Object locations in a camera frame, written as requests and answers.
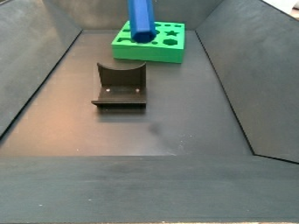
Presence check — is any blue hexagonal prism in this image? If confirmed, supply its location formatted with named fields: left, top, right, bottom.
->
left=127, top=0, right=156, bottom=43

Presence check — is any green shape sorter block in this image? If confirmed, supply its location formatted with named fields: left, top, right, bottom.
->
left=111, top=21, right=184, bottom=63

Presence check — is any black curved cradle stand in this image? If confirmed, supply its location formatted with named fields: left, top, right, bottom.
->
left=91, top=63, right=147, bottom=107

